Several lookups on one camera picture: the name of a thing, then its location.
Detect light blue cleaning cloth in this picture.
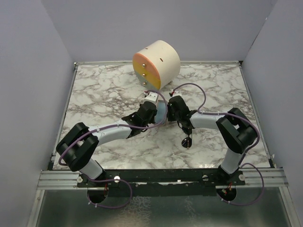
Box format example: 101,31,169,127
155,100,167,123

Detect pink glasses case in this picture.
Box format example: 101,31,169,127
154,100,167,125

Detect black sunglasses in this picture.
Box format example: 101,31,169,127
181,127,192,149

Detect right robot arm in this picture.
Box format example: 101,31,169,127
167,96,260,185

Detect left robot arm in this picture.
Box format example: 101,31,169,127
56,101,157,187

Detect round cream drawer cabinet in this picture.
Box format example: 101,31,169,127
132,40,181,90

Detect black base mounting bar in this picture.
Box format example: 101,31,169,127
77,168,245,197

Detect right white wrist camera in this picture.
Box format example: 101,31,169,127
169,90,182,98

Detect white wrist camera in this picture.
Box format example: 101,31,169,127
169,90,182,98
144,91,159,105

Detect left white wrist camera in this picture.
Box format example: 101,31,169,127
144,91,159,105

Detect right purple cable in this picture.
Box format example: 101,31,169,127
169,83,265,206

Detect purple cable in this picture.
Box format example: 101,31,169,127
169,83,265,206
58,89,168,209

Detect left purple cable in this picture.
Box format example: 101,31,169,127
58,89,168,209

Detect aluminium front rail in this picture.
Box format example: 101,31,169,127
37,168,289,190

